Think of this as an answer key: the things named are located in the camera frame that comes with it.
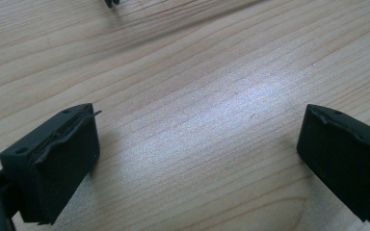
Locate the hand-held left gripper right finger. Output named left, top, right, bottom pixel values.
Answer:
left=296, top=103, right=370, bottom=229

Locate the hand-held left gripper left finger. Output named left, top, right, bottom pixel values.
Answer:
left=0, top=102, right=102, bottom=225

